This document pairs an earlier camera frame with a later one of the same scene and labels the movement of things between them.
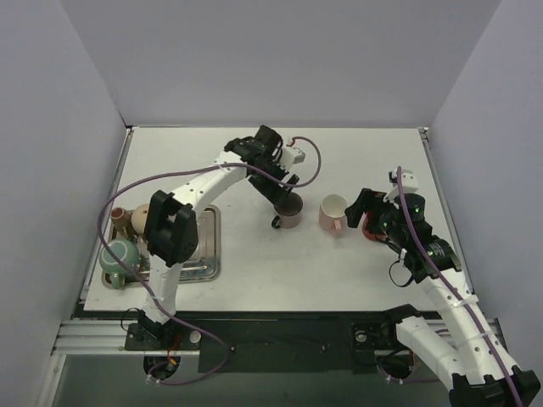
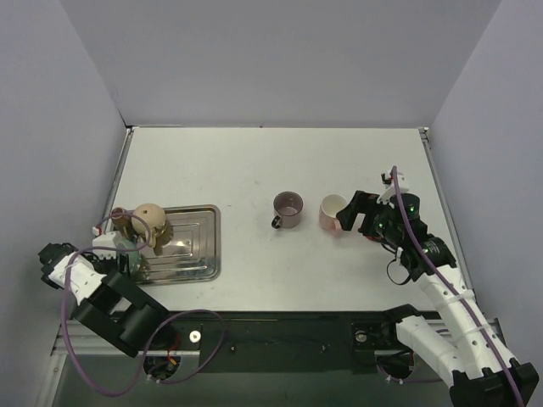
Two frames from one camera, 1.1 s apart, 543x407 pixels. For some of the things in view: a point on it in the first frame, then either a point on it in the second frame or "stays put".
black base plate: [281, 342] stays put
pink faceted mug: [332, 214] stays put
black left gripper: [275, 186] → [128, 258]
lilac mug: [288, 214] stays put
